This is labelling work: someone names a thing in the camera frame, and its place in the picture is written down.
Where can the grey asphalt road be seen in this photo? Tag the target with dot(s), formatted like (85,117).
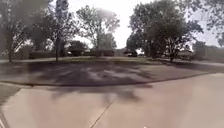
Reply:
(100,73)

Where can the vehicle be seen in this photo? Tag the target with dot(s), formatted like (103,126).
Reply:
(128,53)

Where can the light leafy tree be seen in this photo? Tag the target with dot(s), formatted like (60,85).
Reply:
(96,23)

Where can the large dark tree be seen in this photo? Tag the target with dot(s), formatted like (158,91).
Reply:
(13,30)

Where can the overhanging tree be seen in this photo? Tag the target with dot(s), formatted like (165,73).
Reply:
(213,13)

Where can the grass strip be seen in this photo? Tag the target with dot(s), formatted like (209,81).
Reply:
(100,59)

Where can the broad dark tree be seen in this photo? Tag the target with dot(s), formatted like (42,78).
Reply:
(160,30)

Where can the pale concrete driveway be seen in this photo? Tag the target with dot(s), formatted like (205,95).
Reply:
(166,103)

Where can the grass patch beside driveway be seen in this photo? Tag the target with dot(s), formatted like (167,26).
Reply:
(6,90)

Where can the low building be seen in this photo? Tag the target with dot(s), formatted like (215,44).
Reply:
(208,52)

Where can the tall slim tree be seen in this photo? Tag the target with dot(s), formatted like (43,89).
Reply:
(61,23)

